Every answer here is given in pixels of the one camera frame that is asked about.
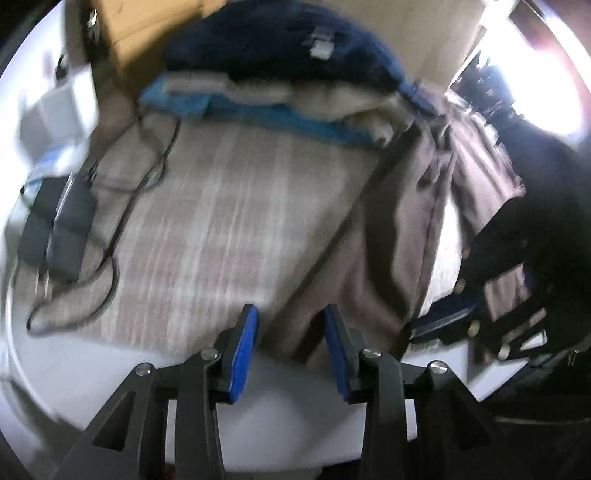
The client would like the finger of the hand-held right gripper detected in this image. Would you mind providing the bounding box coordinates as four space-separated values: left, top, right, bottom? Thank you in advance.
407 301 549 364
455 194 528 297

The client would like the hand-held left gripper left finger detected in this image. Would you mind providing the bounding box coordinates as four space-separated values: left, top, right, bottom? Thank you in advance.
51 304 260 480

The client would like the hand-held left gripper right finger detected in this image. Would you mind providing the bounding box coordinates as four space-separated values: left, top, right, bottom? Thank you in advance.
323 304 509 480

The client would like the brown fleece sweater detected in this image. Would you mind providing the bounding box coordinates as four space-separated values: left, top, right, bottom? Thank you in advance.
257 90 532 366

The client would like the person's grey zip jacket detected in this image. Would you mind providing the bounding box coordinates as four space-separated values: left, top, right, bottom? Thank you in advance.
482 351 591 480

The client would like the black pouch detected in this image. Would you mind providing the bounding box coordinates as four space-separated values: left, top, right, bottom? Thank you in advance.
17 174 96 283

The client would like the blue garment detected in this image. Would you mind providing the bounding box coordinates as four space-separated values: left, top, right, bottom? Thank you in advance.
137 75 385 149

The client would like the navy garment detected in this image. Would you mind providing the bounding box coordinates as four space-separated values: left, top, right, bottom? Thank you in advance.
163 0 438 112

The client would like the white box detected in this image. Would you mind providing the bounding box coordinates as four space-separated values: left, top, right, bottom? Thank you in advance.
18 69 99 154

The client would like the black power adapter with cable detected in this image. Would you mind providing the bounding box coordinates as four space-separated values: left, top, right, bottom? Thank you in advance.
25 111 182 334

